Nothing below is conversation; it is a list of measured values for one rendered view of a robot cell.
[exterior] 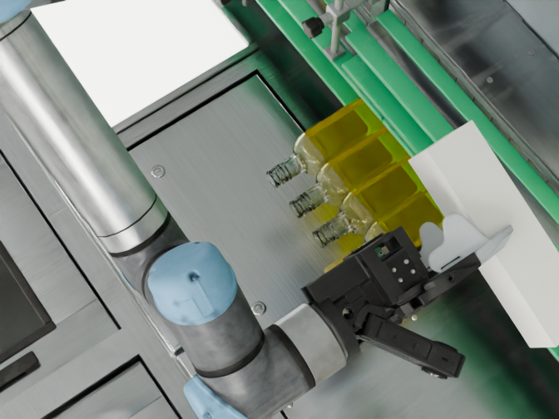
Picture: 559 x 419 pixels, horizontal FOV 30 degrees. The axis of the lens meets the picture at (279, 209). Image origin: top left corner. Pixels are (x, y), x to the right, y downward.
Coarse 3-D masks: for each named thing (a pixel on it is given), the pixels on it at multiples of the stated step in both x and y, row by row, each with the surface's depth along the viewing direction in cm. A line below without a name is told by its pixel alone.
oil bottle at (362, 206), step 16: (400, 160) 151; (384, 176) 150; (400, 176) 150; (416, 176) 150; (352, 192) 149; (368, 192) 149; (384, 192) 149; (400, 192) 149; (416, 192) 150; (352, 208) 148; (368, 208) 148; (384, 208) 148; (352, 224) 149; (368, 224) 148
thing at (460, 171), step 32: (416, 160) 110; (448, 160) 107; (480, 160) 107; (448, 192) 108; (480, 192) 107; (512, 192) 108; (480, 224) 106; (512, 224) 107; (512, 256) 107; (544, 256) 107; (512, 288) 107; (544, 288) 107; (512, 320) 112; (544, 320) 106
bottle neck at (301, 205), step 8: (304, 192) 151; (312, 192) 151; (320, 192) 151; (296, 200) 150; (304, 200) 150; (312, 200) 150; (320, 200) 151; (296, 208) 150; (304, 208) 150; (312, 208) 151; (296, 216) 152
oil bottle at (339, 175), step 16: (384, 128) 153; (368, 144) 152; (384, 144) 152; (336, 160) 151; (352, 160) 151; (368, 160) 151; (384, 160) 151; (320, 176) 151; (336, 176) 150; (352, 176) 150; (368, 176) 151; (336, 192) 150
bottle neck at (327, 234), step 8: (336, 216) 150; (328, 224) 149; (336, 224) 149; (344, 224) 149; (320, 232) 148; (328, 232) 148; (336, 232) 148; (344, 232) 149; (320, 240) 148; (328, 240) 148
